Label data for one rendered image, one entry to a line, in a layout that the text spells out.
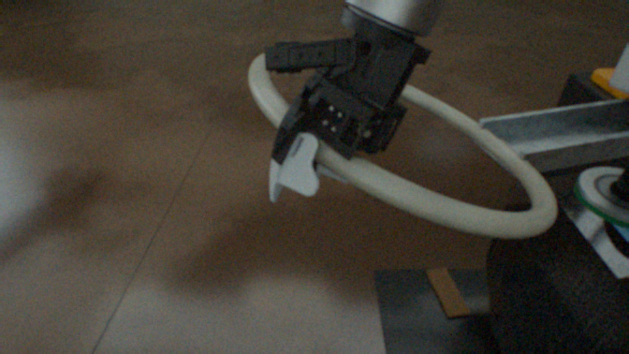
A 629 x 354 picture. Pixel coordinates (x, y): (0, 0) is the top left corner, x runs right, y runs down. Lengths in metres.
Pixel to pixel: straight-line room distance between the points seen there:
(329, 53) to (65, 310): 1.87
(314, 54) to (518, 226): 0.28
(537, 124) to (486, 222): 0.48
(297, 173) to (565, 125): 0.68
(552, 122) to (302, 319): 1.26
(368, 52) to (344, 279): 1.59
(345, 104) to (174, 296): 1.67
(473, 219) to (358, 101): 0.17
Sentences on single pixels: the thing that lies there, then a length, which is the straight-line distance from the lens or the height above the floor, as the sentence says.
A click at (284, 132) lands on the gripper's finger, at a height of 1.31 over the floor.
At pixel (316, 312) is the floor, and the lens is 1.80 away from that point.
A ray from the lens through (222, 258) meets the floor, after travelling 2.03.
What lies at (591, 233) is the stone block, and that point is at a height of 0.77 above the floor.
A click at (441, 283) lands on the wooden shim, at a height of 0.03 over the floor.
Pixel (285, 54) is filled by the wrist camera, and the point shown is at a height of 1.36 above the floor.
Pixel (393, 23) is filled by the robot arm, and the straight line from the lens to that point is 0.34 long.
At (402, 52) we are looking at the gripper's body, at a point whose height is 1.39.
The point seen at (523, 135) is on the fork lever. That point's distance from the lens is 0.88.
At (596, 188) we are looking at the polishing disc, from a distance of 1.18.
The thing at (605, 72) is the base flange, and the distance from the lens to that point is 2.32.
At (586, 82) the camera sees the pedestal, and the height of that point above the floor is 0.74.
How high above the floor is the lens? 1.50
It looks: 38 degrees down
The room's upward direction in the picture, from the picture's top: straight up
